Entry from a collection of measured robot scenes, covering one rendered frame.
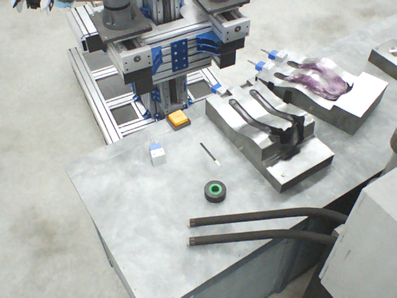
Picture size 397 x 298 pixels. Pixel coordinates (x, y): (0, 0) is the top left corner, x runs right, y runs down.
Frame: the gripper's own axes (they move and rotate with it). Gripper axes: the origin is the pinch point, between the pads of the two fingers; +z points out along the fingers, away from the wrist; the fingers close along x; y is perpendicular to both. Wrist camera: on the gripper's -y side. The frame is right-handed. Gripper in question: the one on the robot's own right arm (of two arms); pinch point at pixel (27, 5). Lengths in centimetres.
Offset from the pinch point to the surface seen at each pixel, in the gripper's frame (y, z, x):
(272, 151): 46, 8, -82
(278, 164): 49, 11, -85
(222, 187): 54, 20, -65
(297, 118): 40, -5, -92
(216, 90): 53, -31, -64
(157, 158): 57, 7, -40
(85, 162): 65, 5, -12
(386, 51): 40, -55, -143
